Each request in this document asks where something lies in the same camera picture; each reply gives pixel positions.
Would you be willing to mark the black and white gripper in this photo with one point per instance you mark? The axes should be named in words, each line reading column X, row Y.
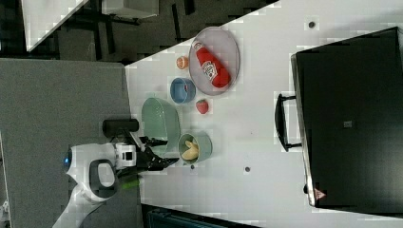
column 131, row 154

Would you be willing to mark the yellow banana bunch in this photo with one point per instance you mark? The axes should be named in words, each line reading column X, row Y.
column 192, row 152

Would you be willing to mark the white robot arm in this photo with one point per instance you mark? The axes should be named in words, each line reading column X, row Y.
column 100, row 169

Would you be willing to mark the green mug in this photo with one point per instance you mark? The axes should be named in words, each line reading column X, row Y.
column 202, row 140

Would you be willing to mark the green oval colander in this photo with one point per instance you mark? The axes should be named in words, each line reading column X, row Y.
column 161, row 121

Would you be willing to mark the black cylinder upper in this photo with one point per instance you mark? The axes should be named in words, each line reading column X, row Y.
column 112, row 128

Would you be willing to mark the blue bowl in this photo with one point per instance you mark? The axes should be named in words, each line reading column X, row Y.
column 182, row 90

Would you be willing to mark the red strawberry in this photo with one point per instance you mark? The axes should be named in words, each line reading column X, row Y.
column 202, row 106

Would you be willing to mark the orange fruit half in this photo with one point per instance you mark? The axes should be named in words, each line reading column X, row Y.
column 182, row 62

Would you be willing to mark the red ketchup bottle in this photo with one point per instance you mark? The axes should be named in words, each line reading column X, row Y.
column 211, row 66

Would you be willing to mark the grey oval plate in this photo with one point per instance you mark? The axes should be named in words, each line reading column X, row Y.
column 223, row 45

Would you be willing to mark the black toaster oven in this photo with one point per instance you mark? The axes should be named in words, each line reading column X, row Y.
column 349, row 110

